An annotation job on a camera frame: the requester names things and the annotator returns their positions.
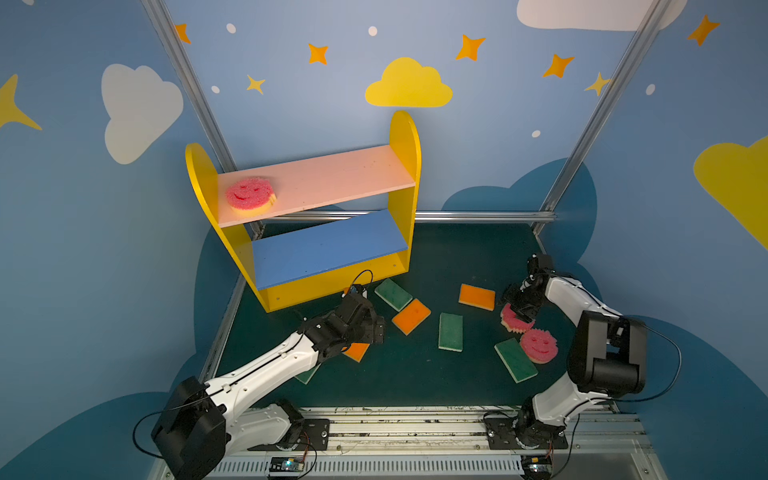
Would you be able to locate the pink smiley sponge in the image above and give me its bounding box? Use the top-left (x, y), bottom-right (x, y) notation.
top-left (500, 303), bottom-right (536, 334)
top-left (225, 177), bottom-right (277, 217)
top-left (520, 329), bottom-right (559, 365)

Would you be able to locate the orange sponge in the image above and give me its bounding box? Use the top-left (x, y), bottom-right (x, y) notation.
top-left (458, 284), bottom-right (496, 311)
top-left (393, 299), bottom-right (431, 336)
top-left (343, 343), bottom-right (370, 363)

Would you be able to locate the green sponge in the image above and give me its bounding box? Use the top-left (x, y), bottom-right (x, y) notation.
top-left (374, 278), bottom-right (413, 312)
top-left (438, 312), bottom-right (464, 352)
top-left (494, 338), bottom-right (538, 383)
top-left (295, 365), bottom-right (320, 385)

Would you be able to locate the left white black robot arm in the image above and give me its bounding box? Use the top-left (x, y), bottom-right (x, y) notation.
top-left (151, 286), bottom-right (386, 479)

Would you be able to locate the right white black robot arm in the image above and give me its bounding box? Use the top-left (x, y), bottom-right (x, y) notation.
top-left (500, 254), bottom-right (648, 448)

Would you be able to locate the yellow shelf with pink and blue boards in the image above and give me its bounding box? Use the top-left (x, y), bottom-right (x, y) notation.
top-left (185, 111), bottom-right (422, 312)

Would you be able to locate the back aluminium floor bar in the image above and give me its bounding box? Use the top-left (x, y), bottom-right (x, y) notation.
top-left (269, 210), bottom-right (556, 224)

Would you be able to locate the left small circuit board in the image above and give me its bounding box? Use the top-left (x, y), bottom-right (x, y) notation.
top-left (268, 457), bottom-right (306, 476)

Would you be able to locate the small circuit board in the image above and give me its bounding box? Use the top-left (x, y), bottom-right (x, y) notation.
top-left (268, 457), bottom-right (306, 476)
top-left (520, 456), bottom-right (553, 480)

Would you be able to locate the right small circuit board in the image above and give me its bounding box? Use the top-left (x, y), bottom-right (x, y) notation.
top-left (520, 456), bottom-right (553, 480)

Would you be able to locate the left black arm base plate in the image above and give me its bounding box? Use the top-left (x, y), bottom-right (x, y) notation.
top-left (248, 418), bottom-right (330, 451)

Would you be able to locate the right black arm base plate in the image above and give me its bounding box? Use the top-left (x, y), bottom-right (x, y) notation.
top-left (481, 416), bottom-right (569, 450)

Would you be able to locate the aluminium rail frame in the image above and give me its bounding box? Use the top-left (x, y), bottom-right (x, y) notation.
top-left (146, 405), bottom-right (667, 480)

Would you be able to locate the right aluminium corner post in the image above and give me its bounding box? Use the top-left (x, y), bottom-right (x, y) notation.
top-left (532, 0), bottom-right (673, 238)

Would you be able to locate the aluminium corner post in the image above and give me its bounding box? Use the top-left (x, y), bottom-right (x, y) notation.
top-left (141, 0), bottom-right (237, 172)
top-left (532, 0), bottom-right (673, 238)

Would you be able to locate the left aluminium corner post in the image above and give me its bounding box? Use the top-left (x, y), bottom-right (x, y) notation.
top-left (141, 0), bottom-right (237, 172)

